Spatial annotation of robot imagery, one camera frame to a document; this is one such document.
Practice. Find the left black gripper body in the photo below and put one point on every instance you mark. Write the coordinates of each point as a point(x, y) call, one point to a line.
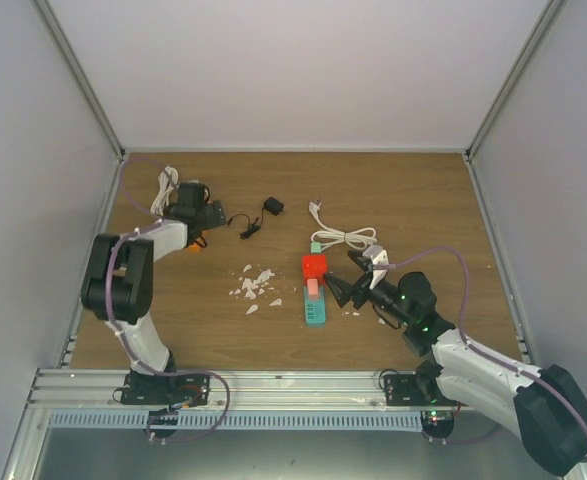
point(215, 217)

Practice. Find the left aluminium frame post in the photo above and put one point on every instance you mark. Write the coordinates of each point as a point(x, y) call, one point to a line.
point(64, 47)

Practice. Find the aluminium frame post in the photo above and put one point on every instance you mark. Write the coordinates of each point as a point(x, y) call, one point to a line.
point(64, 47)
point(546, 20)

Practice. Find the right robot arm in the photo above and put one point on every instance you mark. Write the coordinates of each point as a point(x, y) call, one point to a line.
point(544, 407)

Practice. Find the grey slotted cable duct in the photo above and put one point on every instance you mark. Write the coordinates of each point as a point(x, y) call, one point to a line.
point(240, 420)

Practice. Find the teal power strip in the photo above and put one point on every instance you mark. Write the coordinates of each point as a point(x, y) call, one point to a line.
point(315, 308)

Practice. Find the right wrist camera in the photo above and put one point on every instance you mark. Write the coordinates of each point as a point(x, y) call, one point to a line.
point(377, 258)

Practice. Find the red cube socket adapter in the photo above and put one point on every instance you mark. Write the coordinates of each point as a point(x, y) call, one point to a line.
point(314, 266)

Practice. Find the right aluminium frame post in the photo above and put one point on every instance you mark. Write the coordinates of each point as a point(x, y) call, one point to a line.
point(546, 20)

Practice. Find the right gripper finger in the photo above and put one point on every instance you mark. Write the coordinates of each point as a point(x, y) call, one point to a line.
point(341, 289)
point(361, 260)

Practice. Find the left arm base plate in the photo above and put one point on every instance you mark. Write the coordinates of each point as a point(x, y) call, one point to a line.
point(178, 391)

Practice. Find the pink plug adapter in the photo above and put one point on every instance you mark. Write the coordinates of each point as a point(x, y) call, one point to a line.
point(313, 289)

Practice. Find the white debris piece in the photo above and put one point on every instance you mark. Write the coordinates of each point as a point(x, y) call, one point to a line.
point(253, 308)

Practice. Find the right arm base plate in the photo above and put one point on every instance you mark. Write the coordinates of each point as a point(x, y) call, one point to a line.
point(411, 389)

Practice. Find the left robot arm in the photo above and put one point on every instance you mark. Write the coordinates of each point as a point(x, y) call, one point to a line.
point(118, 285)

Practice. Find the aluminium front rail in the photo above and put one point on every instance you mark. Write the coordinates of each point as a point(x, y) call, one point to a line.
point(249, 391)

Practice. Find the black power adapter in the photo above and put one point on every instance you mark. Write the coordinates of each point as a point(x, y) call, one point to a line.
point(273, 206)

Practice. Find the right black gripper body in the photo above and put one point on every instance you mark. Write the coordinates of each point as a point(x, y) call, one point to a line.
point(360, 288)

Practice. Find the green plug adapter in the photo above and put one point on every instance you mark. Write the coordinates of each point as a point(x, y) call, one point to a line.
point(315, 248)

